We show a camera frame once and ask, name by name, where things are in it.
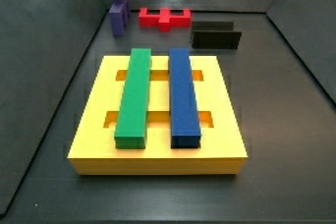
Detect yellow slotted board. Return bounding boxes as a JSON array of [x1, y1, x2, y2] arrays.
[[69, 56, 247, 175]]

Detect red three-pronged block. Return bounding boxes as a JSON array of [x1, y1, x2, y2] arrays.
[[138, 8, 193, 32]]

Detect green bar block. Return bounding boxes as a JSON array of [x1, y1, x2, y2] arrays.
[[115, 48, 151, 149]]

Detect blue bar block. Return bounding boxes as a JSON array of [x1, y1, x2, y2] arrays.
[[169, 48, 202, 148]]

